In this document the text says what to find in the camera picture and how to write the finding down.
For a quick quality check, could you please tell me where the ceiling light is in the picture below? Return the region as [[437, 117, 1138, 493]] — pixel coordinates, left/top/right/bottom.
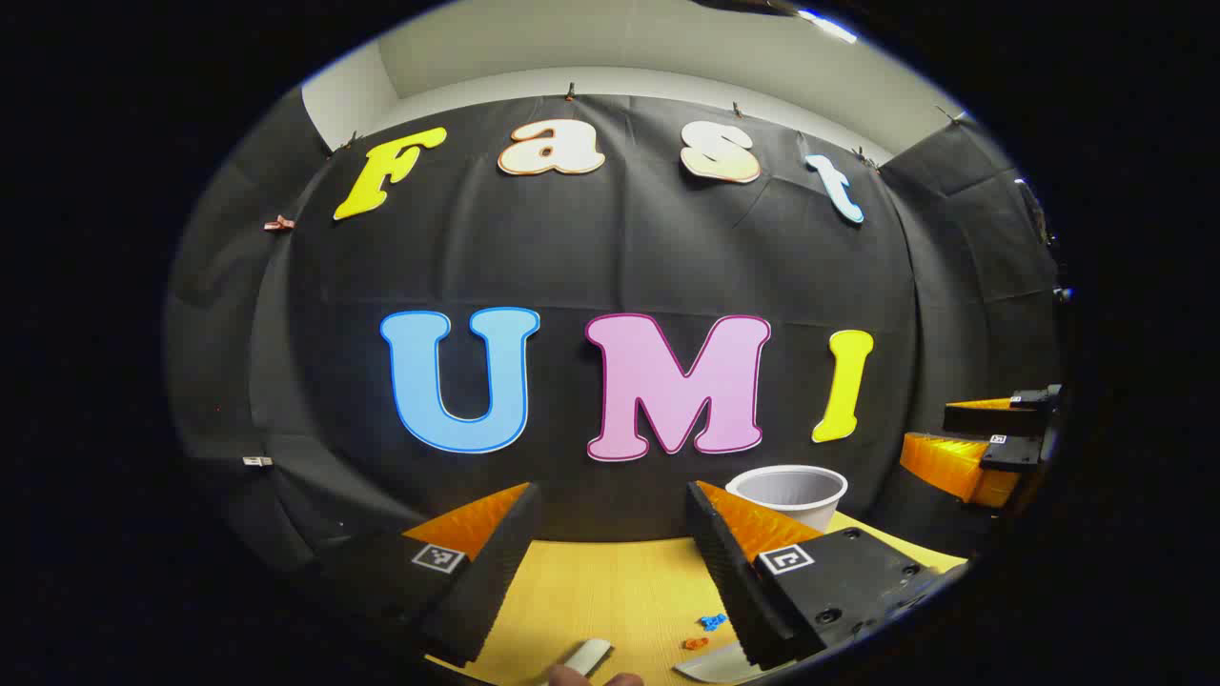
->
[[796, 8, 859, 44]]

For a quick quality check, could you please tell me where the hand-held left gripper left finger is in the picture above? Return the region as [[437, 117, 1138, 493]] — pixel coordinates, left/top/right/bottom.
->
[[319, 481, 544, 668]]

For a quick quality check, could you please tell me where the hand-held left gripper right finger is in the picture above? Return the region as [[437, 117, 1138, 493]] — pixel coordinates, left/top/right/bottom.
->
[[684, 480, 968, 670]]

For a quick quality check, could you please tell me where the grey plastic dustpan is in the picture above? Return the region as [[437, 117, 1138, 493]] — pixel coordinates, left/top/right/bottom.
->
[[673, 640, 763, 684]]

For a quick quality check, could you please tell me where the small grey broom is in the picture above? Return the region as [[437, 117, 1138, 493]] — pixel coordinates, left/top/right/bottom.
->
[[543, 638, 614, 686]]

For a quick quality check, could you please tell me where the white ribbed garbage bin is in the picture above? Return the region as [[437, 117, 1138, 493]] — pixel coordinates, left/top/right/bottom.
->
[[726, 465, 849, 533]]

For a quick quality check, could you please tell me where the black backdrop cloth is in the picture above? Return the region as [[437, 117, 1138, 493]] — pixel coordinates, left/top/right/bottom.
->
[[164, 86, 1064, 582]]

